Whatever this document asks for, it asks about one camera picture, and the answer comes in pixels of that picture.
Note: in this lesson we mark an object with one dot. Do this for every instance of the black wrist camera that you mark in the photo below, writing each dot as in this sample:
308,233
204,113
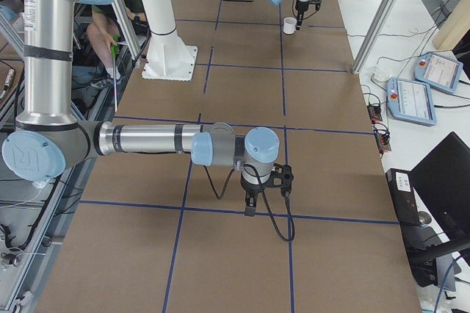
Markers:
316,3
282,177

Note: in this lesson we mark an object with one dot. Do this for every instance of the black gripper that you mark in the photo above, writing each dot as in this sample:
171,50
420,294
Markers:
300,8
250,188

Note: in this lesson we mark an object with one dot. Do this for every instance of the white plastic cup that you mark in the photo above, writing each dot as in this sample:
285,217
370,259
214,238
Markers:
289,25

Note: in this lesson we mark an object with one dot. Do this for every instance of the black monitor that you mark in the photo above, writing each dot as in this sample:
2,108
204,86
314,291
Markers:
441,180

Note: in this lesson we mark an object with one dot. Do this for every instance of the near teach pendant tablet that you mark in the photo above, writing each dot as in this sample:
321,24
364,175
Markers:
411,101

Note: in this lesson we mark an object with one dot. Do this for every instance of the far teach pendant tablet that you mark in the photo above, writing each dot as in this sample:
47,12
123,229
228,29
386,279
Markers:
440,72

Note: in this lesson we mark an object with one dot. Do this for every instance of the black computer box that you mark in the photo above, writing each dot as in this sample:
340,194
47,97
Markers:
403,198

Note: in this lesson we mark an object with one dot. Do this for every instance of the green handled grabber tool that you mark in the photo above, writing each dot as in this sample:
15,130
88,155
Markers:
114,49

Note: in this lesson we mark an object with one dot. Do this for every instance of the grey aluminium frame post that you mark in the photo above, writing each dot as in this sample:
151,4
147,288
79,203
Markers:
372,34

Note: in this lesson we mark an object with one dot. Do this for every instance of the teach pendant tablet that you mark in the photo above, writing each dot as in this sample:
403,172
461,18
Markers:
440,72
411,101

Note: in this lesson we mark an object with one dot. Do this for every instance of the seated person green shirt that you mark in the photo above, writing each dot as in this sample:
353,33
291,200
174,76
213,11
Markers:
102,29

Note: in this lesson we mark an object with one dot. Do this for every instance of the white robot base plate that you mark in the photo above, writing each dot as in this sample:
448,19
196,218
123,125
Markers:
173,64

